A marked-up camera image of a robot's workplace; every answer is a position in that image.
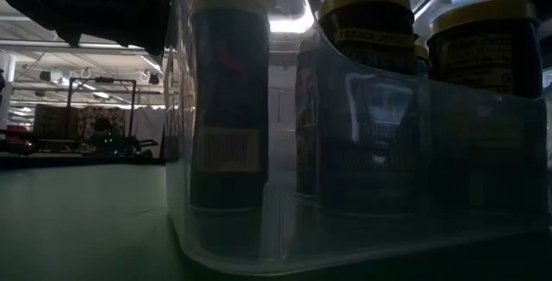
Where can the black table frame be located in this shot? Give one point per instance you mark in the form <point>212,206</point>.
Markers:
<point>64,160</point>

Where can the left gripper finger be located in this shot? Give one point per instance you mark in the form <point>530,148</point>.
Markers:
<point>151,14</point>

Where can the yellow-lid dark spice jar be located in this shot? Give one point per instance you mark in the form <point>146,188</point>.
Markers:
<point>366,14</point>
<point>483,35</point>
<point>230,100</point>

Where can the computer tower with green lights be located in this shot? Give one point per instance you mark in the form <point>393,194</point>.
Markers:
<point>110,141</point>

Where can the clear plastic bin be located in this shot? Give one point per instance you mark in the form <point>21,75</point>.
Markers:
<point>379,246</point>

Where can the green table mat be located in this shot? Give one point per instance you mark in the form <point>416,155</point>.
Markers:
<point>64,220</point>

